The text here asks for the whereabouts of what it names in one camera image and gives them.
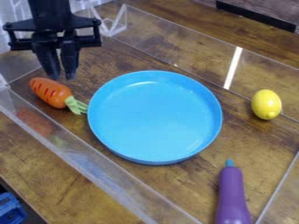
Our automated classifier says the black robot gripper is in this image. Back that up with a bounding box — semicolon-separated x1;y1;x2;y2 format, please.
2;0;101;80

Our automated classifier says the orange toy carrot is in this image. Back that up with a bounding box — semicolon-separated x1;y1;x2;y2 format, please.
29;77;88;115

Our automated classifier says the blue round plate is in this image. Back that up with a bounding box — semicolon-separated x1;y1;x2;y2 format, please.
88;70;223;165

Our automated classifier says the dark baseboard strip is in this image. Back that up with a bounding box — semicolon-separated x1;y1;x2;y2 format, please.
215;0;299;34

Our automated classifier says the yellow toy lemon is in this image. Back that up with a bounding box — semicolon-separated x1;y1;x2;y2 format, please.
251;89;281;120

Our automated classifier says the blue plastic object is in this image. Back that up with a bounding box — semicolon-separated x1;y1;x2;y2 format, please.
0;192;26;224

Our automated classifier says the purple toy eggplant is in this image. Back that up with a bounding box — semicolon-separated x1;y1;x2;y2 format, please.
216;159;252;224

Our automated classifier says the clear acrylic enclosure wall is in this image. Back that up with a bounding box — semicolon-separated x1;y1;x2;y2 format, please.
0;0;299;224

